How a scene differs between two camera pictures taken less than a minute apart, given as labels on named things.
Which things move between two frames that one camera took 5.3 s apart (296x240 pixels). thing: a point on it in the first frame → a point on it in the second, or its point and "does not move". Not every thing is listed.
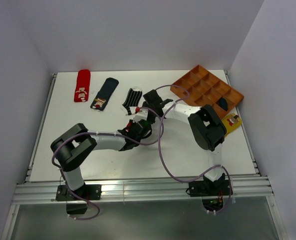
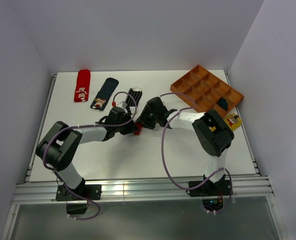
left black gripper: x=133 y=123 → x=131 y=128
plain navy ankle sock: x=223 y=103 does not move
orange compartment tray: x=200 y=86 does not move
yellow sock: x=232 y=122 does not move
